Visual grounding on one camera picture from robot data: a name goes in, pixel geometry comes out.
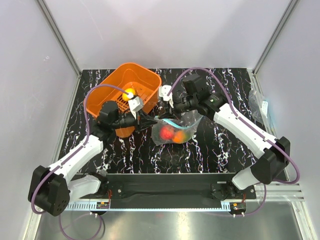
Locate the red strawberry toy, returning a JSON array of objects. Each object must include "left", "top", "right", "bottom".
[{"left": 159, "top": 125, "right": 175, "bottom": 141}]

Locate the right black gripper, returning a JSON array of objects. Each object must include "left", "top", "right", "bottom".
[{"left": 158, "top": 94, "right": 198, "bottom": 121}]

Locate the green orange mango toy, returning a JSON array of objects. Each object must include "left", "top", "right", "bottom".
[{"left": 172, "top": 130, "right": 188, "bottom": 144}]

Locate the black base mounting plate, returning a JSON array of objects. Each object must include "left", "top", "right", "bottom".
[{"left": 84, "top": 173, "right": 257, "bottom": 211}]

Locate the clear zip top bag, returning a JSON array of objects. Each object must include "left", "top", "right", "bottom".
[{"left": 151, "top": 110, "right": 203, "bottom": 146}]

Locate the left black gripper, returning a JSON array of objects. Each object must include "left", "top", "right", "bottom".
[{"left": 111, "top": 109, "right": 158, "bottom": 134}]

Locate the aluminium frame rail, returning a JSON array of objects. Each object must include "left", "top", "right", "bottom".
[{"left": 66, "top": 183, "right": 305, "bottom": 211}]

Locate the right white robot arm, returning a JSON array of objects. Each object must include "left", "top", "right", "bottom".
[{"left": 158, "top": 85, "right": 290, "bottom": 199}]

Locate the left aluminium corner post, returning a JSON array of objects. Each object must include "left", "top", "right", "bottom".
[{"left": 36, "top": 0, "right": 82, "bottom": 76}]

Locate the yellow orange fruit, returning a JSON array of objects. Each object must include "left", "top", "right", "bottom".
[{"left": 122, "top": 88, "right": 136, "bottom": 102}]

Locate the aluminium corner post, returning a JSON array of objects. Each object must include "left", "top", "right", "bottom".
[
  {"left": 251, "top": 0, "right": 301, "bottom": 76},
  {"left": 36, "top": 0, "right": 82, "bottom": 76}
]

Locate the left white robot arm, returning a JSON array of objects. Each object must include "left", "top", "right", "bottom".
[{"left": 27, "top": 96, "right": 156, "bottom": 217}]

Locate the right aluminium corner post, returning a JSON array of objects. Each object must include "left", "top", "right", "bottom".
[{"left": 251, "top": 0, "right": 301, "bottom": 76}]

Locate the black marble pattern mat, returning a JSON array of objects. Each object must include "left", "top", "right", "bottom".
[{"left": 56, "top": 68, "right": 265, "bottom": 174}]

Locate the spare clear plastic bag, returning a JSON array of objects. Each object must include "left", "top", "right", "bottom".
[{"left": 248, "top": 89, "right": 273, "bottom": 126}]

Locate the orange plastic basket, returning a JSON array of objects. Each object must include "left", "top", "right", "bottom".
[{"left": 83, "top": 63, "right": 162, "bottom": 140}]

